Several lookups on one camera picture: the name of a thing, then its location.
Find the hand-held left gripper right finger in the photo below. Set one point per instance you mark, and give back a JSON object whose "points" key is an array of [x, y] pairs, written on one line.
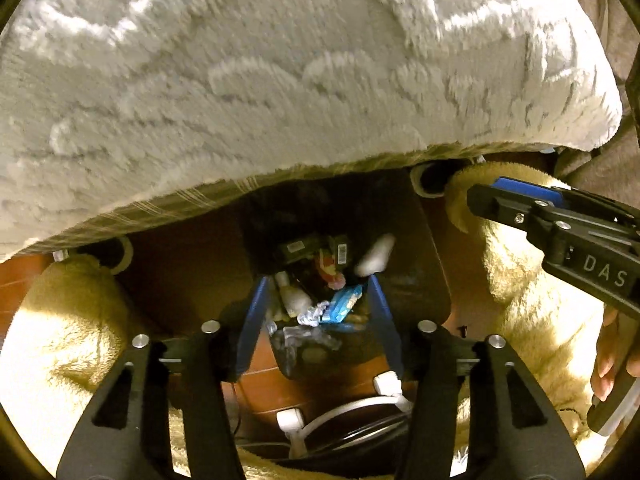
{"points": [[387, 330]]}

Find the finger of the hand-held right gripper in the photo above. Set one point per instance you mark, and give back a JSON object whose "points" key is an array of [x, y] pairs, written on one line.
{"points": [[530, 190], [500, 202]]}

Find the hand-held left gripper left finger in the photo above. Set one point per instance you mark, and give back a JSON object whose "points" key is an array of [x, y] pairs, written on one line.
{"points": [[252, 330]]}

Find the blue snack packet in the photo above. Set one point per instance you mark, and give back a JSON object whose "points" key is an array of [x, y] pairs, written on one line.
{"points": [[342, 302]]}

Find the white tube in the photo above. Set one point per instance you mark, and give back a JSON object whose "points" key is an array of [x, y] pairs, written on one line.
{"points": [[372, 257]]}

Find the red small packet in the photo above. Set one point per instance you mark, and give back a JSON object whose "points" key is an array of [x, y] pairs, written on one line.
{"points": [[330, 272]]}

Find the person's right hand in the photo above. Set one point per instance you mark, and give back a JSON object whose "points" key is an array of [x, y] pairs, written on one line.
{"points": [[607, 360]]}

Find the clear plastic wrapper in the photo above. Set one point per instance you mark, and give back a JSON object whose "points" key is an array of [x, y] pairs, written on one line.
{"points": [[300, 340]]}

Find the white small bottle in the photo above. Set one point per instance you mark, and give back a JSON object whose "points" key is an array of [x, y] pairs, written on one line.
{"points": [[295, 300]]}

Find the crumpled silver wrapper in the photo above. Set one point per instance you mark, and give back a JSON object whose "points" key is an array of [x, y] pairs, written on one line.
{"points": [[312, 316]]}

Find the yellow fluffy pajama pants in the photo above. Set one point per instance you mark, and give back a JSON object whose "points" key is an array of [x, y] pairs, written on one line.
{"points": [[65, 320]]}

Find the grey fluffy blanket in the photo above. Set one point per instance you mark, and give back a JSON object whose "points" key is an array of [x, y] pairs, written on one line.
{"points": [[275, 70]]}

